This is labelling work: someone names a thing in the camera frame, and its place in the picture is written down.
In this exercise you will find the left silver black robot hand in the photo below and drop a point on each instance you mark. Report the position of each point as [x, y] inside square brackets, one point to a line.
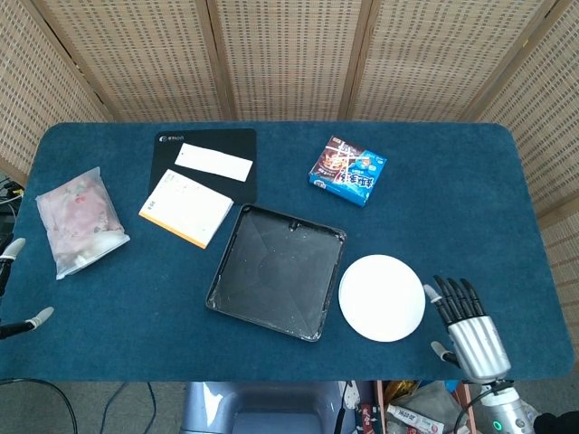
[18, 289]

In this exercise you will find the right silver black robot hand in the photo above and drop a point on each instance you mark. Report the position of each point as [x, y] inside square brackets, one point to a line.
[477, 339]

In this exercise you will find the white round plate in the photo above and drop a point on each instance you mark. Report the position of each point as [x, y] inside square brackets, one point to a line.
[382, 298]

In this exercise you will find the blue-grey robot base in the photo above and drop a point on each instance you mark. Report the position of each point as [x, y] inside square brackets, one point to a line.
[262, 407]

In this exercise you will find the black square tray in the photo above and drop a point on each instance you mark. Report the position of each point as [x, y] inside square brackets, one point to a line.
[276, 273]

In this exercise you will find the frosted plastic bag with cloth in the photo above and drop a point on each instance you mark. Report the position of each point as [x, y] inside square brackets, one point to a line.
[81, 223]

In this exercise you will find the box with packaged goods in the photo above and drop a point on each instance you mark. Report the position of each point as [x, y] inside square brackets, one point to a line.
[411, 409]

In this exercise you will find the blue table cloth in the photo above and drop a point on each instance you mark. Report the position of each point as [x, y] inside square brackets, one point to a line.
[452, 203]

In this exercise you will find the white notepad with orange edge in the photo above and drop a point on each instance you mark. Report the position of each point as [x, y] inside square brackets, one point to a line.
[185, 209]

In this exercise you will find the blue snack box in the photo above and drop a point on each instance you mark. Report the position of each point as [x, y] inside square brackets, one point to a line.
[348, 171]

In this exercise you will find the black mouse pad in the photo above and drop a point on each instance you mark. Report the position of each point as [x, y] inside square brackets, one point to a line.
[205, 153]

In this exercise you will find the white paper slip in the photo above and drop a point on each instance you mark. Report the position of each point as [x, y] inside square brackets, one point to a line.
[212, 161]

